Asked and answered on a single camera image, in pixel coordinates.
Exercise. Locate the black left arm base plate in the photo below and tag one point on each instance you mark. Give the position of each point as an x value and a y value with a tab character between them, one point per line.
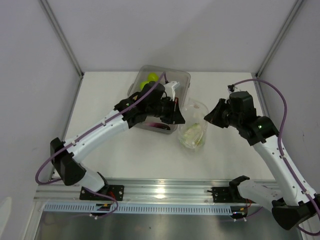
113	191

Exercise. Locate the aluminium frame post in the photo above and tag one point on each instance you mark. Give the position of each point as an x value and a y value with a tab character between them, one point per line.
52	19
280	36

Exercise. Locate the purple eggplant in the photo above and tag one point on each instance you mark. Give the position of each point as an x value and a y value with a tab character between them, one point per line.
157	125

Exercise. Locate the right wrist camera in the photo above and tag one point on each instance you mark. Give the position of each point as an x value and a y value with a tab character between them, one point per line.
232	89

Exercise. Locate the green lime near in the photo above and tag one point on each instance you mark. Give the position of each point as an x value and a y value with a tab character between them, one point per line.
143	83

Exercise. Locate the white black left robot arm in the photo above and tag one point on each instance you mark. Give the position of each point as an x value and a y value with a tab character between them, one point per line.
68	155

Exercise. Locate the aluminium mounting rail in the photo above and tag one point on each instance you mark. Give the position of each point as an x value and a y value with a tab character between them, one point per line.
140	191

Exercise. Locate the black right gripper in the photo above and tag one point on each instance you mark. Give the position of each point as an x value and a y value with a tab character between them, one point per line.
213	117

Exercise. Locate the grey plastic food bin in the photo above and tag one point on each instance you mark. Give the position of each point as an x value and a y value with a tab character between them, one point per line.
165	75

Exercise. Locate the left aluminium frame post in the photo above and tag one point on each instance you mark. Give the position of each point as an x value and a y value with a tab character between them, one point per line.
52	19

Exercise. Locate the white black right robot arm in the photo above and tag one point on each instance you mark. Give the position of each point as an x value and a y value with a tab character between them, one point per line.
296	201

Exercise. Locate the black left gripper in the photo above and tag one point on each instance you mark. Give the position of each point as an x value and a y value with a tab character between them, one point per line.
175	116

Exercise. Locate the right aluminium frame post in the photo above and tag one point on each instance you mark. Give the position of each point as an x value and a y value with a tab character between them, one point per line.
280	36

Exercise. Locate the white slotted cable duct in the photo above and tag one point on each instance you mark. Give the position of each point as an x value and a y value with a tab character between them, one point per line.
132	208

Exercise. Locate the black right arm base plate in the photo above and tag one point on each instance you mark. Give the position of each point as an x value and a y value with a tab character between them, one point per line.
224	195

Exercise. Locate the clear dotted zip bag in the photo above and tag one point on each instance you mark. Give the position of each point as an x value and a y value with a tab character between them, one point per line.
193	111

